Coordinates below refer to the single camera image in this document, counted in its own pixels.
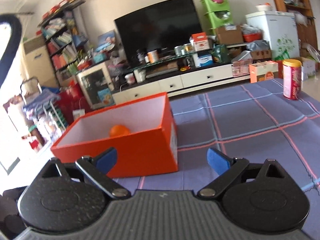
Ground orange inside box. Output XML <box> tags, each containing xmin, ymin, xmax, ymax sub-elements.
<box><xmin>109</xmin><ymin>125</ymin><xmax>131</xmax><ymax>137</ymax></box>

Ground green stacked storage bins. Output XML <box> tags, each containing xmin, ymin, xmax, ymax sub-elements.
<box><xmin>201</xmin><ymin>0</ymin><xmax>234</xmax><ymax>34</ymax></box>

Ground black television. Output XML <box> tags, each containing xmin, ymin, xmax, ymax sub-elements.
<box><xmin>114</xmin><ymin>0</ymin><xmax>202</xmax><ymax>66</ymax></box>

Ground plaid blue tablecloth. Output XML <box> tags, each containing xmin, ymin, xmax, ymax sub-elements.
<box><xmin>118</xmin><ymin>80</ymin><xmax>319</xmax><ymax>239</ymax></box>

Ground white mini fridge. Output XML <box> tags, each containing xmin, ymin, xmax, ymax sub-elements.
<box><xmin>246</xmin><ymin>11</ymin><xmax>300</xmax><ymax>60</ymax></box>

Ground white glass-door cabinet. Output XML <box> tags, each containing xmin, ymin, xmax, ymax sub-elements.
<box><xmin>76</xmin><ymin>61</ymin><xmax>115</xmax><ymax>110</ymax></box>

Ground orange cardboard box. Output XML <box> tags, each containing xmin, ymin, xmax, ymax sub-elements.
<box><xmin>51</xmin><ymin>93</ymin><xmax>178</xmax><ymax>178</ymax></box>

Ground bookshelf with books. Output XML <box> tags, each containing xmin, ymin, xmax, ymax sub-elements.
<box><xmin>38</xmin><ymin>0</ymin><xmax>87</xmax><ymax>87</ymax></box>

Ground folding cart with bags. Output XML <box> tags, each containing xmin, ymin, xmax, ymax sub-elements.
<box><xmin>20</xmin><ymin>77</ymin><xmax>68</xmax><ymax>143</ymax></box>

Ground brown cardboard box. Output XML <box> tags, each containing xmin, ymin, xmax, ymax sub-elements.
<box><xmin>215</xmin><ymin>25</ymin><xmax>244</xmax><ymax>45</ymax></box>

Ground red yellow-lid canister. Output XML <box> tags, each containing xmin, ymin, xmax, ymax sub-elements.
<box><xmin>283</xmin><ymin>59</ymin><xmax>302</xmax><ymax>100</ymax></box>

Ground white tv stand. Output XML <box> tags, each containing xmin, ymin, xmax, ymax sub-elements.
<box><xmin>112</xmin><ymin>49</ymin><xmax>250</xmax><ymax>104</ymax></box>

